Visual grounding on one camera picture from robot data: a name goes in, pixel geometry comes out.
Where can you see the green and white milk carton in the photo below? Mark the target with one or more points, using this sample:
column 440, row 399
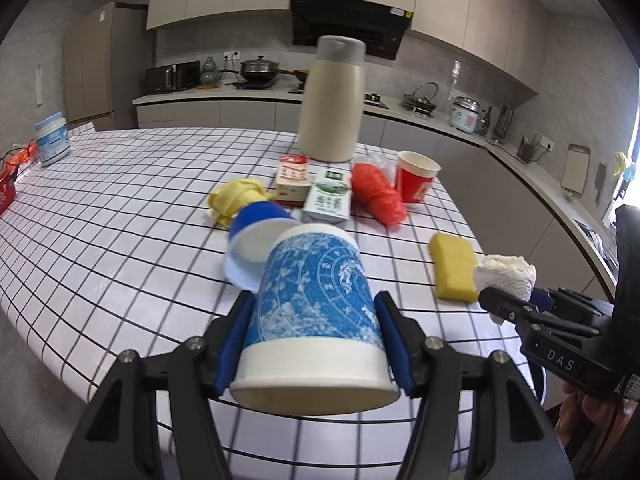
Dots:
column 327, row 200

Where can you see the black wok with lid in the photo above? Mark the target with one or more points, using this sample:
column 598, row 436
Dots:
column 258, row 69

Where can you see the white jar with blue label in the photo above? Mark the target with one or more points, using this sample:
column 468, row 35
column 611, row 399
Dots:
column 52, row 140

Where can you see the clear plastic bag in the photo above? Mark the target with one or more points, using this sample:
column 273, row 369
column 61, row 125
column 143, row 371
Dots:
column 382, row 161

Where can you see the utensil holder with utensils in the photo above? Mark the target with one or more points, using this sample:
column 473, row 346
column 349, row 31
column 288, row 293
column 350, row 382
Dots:
column 527, row 150

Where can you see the crumpled yellow cloth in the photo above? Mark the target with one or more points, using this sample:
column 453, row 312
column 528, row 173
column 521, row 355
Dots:
column 235, row 195

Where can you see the black microwave oven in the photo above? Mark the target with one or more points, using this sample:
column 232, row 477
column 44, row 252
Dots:
column 172, row 77

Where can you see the beige cutting board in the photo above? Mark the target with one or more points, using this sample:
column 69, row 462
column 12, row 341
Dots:
column 575, row 170

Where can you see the black range hood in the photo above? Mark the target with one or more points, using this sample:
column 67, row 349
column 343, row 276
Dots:
column 350, row 15

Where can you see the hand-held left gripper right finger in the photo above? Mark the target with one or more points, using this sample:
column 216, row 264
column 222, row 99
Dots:
column 395, row 345

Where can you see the beige upper cabinets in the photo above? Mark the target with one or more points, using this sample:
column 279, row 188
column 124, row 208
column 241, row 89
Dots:
column 450, row 10

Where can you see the orange plastic packet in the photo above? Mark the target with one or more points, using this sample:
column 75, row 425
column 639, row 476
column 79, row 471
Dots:
column 22, row 155

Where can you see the blue patterned paper cup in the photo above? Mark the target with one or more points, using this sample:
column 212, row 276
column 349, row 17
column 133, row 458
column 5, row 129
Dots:
column 310, row 300

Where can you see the person's right hand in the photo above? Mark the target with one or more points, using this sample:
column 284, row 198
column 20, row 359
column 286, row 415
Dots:
column 595, row 410

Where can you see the white checked tablecloth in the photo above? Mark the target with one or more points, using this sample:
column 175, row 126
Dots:
column 125, row 210

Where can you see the small frying pan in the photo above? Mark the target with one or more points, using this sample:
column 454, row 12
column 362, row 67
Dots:
column 301, row 76

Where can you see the small blue plastic cup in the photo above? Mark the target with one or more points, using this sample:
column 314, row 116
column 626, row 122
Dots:
column 255, row 215

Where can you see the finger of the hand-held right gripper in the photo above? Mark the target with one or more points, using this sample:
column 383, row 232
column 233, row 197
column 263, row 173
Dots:
column 542, row 300
column 505, row 305

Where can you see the white tissue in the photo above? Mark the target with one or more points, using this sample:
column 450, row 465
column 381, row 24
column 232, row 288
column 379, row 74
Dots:
column 505, row 275

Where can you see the dark glass bottle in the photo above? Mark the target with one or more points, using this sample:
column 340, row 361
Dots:
column 486, row 121

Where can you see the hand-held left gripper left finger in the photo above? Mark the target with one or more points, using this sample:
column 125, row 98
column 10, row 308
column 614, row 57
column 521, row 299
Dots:
column 232, row 340

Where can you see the white rice cooker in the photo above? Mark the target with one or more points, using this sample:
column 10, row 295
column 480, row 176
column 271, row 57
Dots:
column 466, row 116

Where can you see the red paper cup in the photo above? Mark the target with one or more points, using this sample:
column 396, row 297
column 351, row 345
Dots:
column 415, row 185

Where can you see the beige thermos jug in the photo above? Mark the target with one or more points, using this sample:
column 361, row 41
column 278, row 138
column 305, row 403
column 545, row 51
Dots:
column 332, row 110

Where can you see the yellow rubber gloves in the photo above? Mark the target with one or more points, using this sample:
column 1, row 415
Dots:
column 622, row 165

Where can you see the yellow sponge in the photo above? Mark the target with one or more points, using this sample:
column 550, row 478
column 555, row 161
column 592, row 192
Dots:
column 452, row 270

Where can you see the red and white carton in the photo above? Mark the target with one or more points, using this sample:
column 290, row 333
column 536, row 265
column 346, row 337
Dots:
column 292, row 175

